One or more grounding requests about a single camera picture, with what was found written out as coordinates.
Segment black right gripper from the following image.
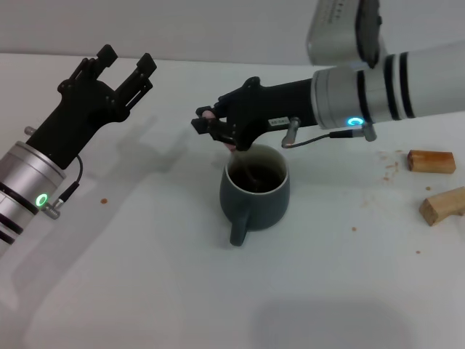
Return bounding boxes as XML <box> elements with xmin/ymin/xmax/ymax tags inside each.
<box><xmin>190</xmin><ymin>76</ymin><xmax>318</xmax><ymax>153</ymax></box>

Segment dark coffee liquid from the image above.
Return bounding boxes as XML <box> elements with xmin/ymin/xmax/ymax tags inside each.
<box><xmin>228</xmin><ymin>164</ymin><xmax>286</xmax><ymax>194</ymax></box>

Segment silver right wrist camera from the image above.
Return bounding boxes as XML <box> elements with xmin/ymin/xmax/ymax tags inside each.
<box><xmin>306</xmin><ymin>0</ymin><xmax>389</xmax><ymax>69</ymax></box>

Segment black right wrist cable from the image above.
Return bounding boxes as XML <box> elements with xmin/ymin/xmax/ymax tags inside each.
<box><xmin>280</xmin><ymin>116</ymin><xmax>378</xmax><ymax>149</ymax></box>

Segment stained brown wooden block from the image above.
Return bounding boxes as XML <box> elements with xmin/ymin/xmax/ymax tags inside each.
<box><xmin>406</xmin><ymin>149</ymin><xmax>457</xmax><ymax>175</ymax></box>

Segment light wooden block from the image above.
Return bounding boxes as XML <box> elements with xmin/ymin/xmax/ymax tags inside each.
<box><xmin>418</xmin><ymin>186</ymin><xmax>465</xmax><ymax>228</ymax></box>

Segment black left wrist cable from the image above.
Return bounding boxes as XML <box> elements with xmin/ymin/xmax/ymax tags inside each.
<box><xmin>42</xmin><ymin>153</ymin><xmax>84</xmax><ymax>221</ymax></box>

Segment pink handled metal spoon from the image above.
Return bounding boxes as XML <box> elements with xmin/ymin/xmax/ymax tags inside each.
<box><xmin>202</xmin><ymin>110</ymin><xmax>263</xmax><ymax>188</ymax></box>

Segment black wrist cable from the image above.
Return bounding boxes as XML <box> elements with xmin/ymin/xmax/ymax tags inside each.
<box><xmin>42</xmin><ymin>153</ymin><xmax>84</xmax><ymax>221</ymax></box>
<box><xmin>280</xmin><ymin>116</ymin><xmax>378</xmax><ymax>149</ymax></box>

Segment dark grey ceramic cup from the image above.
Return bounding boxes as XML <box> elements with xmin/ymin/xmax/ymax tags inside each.
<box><xmin>219</xmin><ymin>143</ymin><xmax>292</xmax><ymax>249</ymax></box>

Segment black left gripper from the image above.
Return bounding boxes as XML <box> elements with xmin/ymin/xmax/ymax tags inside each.
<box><xmin>26</xmin><ymin>44</ymin><xmax>158</xmax><ymax>171</ymax></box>

